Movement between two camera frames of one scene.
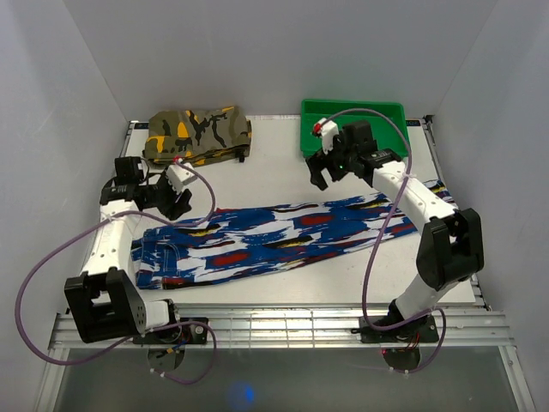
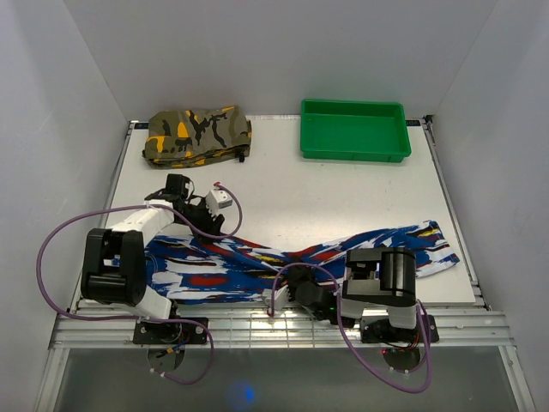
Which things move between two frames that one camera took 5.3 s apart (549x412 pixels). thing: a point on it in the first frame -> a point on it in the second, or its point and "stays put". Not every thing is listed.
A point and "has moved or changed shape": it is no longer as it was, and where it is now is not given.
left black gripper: [174, 210] -> [208, 226]
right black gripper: [316, 162] -> [296, 273]
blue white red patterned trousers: [274, 239] has moved or changed shape
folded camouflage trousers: [197, 136] stays put
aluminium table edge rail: [280, 327] stays put
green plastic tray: [385, 133] stays put
